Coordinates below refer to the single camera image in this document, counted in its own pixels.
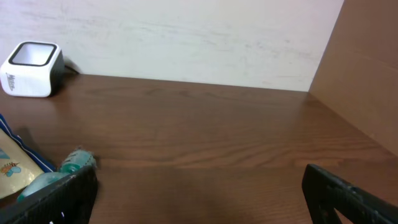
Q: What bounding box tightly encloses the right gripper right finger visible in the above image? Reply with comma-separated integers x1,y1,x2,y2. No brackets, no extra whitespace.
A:
302,164,397,224

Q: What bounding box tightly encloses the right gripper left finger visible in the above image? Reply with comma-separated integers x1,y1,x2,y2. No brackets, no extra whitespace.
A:
1,166,98,224

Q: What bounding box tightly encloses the blue mouthwash bottle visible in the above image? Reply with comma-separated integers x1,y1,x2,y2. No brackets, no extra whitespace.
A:
17,146,96,202

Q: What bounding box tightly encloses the yellow snack bag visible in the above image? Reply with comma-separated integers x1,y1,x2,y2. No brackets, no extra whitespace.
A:
1,116,56,198

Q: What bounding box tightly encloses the white barcode scanner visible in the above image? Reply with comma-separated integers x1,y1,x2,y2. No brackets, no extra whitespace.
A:
1,41,65,98

